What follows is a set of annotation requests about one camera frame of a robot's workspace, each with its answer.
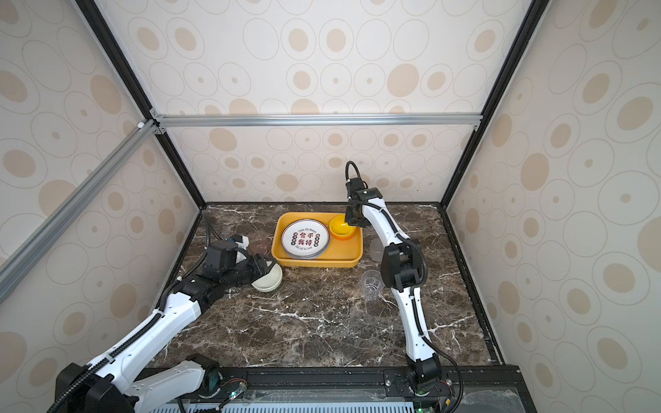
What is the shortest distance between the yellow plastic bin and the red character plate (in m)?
0.01

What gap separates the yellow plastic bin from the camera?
39.0 inches

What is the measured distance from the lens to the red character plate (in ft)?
3.34
